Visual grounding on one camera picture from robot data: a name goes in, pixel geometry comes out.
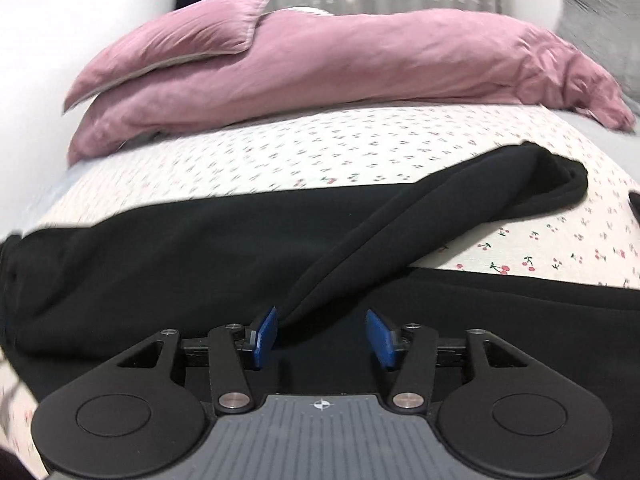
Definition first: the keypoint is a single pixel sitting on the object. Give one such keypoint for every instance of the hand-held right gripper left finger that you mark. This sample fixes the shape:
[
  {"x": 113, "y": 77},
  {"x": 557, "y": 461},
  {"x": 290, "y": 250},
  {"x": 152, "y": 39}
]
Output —
[{"x": 265, "y": 337}]

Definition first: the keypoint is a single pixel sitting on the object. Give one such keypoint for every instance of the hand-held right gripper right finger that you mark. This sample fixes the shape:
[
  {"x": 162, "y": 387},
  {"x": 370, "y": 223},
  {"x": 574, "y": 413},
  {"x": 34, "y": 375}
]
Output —
[{"x": 380, "y": 337}]

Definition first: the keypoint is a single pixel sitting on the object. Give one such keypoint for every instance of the black pants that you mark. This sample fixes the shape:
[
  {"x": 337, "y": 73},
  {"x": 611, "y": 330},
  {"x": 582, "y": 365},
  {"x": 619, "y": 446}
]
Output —
[{"x": 200, "y": 270}]

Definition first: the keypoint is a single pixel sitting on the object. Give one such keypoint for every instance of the cherry print bed sheet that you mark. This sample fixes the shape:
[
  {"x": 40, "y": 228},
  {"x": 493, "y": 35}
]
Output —
[{"x": 320, "y": 150}]

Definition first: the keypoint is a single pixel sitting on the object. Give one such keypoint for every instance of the pink duvet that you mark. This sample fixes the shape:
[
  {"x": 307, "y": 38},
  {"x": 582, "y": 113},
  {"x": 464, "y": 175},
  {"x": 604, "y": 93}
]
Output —
[{"x": 380, "y": 60}]

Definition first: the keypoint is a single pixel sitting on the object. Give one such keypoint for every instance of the pink pillow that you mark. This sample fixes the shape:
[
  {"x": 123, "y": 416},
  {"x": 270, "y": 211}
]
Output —
[{"x": 180, "y": 45}]

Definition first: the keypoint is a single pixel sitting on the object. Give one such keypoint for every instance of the grey blanket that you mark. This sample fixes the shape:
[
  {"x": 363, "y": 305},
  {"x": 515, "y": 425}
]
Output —
[{"x": 600, "y": 25}]

